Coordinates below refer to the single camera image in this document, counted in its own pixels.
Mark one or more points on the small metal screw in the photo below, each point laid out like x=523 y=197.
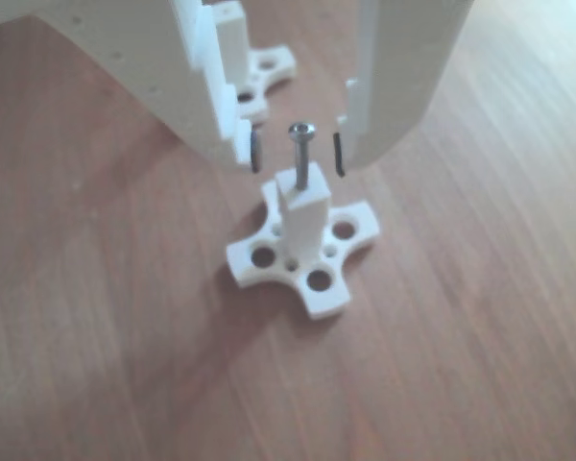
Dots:
x=301 y=158

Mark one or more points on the white post stand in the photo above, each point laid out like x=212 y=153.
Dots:
x=307 y=225
x=230 y=48

